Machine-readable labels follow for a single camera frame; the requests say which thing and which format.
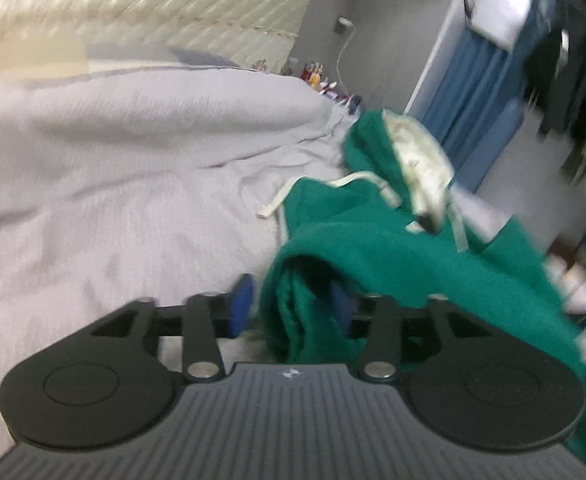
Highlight black clothes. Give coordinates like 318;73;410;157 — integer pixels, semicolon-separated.
522;0;586;183

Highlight blue curtain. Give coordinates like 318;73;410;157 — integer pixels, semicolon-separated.
422;0;564;193

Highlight green hoodie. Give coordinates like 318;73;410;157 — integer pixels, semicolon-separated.
257;109;586;472

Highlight grey bed cover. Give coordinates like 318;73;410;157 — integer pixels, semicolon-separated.
0;62;514;466

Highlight cream quilted headboard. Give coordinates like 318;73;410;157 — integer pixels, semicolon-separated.
0;0;321;68

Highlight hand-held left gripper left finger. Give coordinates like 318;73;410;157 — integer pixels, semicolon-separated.
89;273;257;384

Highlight cluster of colourful bottles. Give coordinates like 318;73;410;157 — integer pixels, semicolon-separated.
252;57;365;117

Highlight white cable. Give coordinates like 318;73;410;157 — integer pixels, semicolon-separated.
335;30;357;97

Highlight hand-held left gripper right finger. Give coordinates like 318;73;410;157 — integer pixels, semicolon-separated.
329;282;496;382

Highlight grey pillow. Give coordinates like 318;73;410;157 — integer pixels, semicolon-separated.
86;42;246;71

